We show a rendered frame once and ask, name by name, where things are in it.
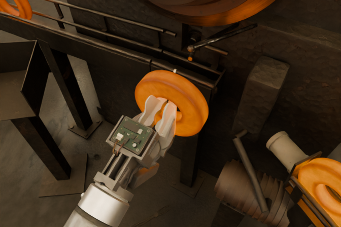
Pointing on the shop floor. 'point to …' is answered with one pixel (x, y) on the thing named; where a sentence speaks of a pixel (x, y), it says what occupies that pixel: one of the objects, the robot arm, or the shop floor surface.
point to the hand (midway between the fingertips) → (170, 99)
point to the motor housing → (248, 197)
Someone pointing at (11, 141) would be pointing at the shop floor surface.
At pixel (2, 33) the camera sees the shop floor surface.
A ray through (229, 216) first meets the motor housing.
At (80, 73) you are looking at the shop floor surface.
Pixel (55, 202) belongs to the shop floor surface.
